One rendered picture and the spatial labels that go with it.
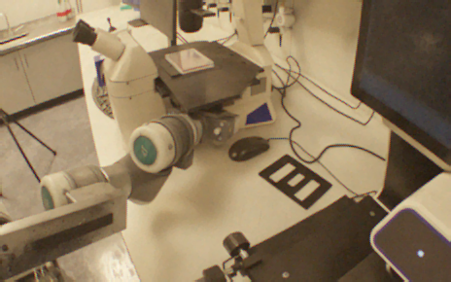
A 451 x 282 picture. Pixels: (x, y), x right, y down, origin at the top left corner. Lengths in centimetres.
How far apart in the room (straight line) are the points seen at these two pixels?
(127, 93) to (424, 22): 60
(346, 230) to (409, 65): 30
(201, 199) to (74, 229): 36
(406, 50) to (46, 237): 48
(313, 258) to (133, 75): 52
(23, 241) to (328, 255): 44
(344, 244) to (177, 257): 31
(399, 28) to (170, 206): 56
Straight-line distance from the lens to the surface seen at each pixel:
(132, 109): 71
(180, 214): 64
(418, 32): 34
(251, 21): 84
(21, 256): 38
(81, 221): 40
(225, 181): 70
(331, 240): 50
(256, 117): 85
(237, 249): 46
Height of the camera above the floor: 125
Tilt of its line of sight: 38 degrees down
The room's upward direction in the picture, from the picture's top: straight up
